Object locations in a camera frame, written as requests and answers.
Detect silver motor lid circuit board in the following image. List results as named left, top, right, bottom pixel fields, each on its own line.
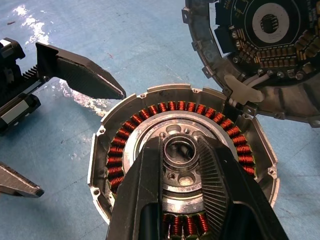
left=181, top=0, right=320, bottom=128

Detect white motor cable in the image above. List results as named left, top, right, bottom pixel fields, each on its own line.
left=223, top=69, right=273, bottom=106

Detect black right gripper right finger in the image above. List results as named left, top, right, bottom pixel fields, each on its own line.
left=193, top=135, right=292, bottom=240

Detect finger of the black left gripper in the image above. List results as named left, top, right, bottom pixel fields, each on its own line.
left=35, top=41, right=127, bottom=101
left=0, top=161, right=46, bottom=199

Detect silver spoked rotor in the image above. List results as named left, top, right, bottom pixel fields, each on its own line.
left=124, top=117, right=237, bottom=216

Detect silver motor housing copper coils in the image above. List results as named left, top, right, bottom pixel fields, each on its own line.
left=87, top=83, right=280, bottom=240

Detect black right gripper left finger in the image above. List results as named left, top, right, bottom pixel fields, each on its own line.
left=106, top=136, right=165, bottom=240

